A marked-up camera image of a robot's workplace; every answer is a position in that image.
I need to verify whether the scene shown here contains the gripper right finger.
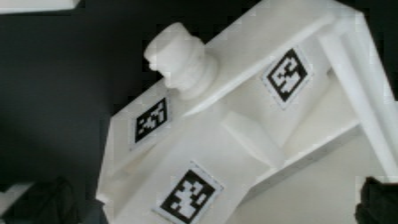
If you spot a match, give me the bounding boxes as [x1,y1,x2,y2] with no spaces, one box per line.
[354,177,398,224]

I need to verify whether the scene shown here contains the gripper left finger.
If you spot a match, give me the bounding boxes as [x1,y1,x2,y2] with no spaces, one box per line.
[0,175,96,224]

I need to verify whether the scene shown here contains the white cabinet body box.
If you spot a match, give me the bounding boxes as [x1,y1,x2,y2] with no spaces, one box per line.
[96,0,398,224]

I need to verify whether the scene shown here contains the white cabinet block with hole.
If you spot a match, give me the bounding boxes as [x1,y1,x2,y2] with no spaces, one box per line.
[0,0,82,14]

